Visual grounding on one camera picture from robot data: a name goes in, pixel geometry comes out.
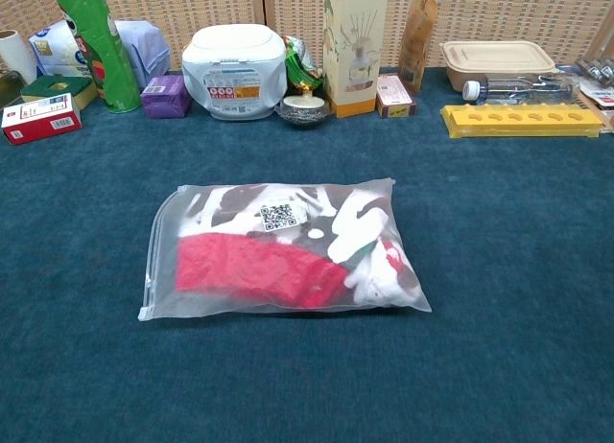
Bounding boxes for red white brown garment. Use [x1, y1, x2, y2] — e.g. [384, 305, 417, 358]
[176, 183, 423, 310]

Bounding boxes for frosted zip plastic bag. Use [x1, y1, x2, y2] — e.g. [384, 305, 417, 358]
[137, 177, 433, 322]

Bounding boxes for green snack packet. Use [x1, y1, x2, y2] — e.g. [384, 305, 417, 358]
[281, 34, 325, 95]

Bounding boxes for small black white bowl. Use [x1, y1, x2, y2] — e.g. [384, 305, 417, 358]
[275, 88, 333, 129]

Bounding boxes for pink small box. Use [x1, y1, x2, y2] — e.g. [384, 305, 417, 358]
[375, 74, 417, 119]

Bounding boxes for white wet wipes container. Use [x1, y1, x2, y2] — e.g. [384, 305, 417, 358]
[180, 23, 289, 122]

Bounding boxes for tall cream orange diffuser box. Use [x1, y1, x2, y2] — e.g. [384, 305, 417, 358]
[321, 0, 390, 119]

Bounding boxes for blue table cloth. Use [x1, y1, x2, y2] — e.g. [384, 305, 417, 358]
[0, 66, 614, 443]

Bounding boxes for purple small box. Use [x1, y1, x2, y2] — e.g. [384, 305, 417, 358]
[140, 74, 193, 120]

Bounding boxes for brown spout pouch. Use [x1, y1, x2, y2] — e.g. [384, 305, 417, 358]
[398, 0, 455, 95]

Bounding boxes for white lavender tissue pack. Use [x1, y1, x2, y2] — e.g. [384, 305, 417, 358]
[28, 19, 172, 90]

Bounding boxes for woven folding screen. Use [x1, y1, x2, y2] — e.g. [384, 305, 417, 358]
[0, 0, 614, 75]

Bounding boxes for yellow mould tray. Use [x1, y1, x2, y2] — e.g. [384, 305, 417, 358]
[439, 104, 604, 140]

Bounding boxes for clear plastic water bottle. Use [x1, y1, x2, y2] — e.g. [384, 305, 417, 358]
[461, 73, 581, 105]

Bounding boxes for beige lidded lunch container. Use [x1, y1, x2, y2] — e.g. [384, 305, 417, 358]
[439, 39, 560, 93]

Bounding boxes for green chips can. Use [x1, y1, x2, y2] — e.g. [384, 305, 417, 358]
[47, 0, 143, 114]

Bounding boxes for red white carton box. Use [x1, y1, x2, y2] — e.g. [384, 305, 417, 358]
[0, 92, 83, 146]

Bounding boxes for binder clips blister pack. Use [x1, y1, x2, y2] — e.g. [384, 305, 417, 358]
[573, 57, 614, 111]

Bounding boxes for dark green tin box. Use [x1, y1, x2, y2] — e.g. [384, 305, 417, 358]
[0, 70, 28, 109]

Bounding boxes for white paper roll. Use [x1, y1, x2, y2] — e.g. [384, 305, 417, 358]
[0, 29, 38, 85]

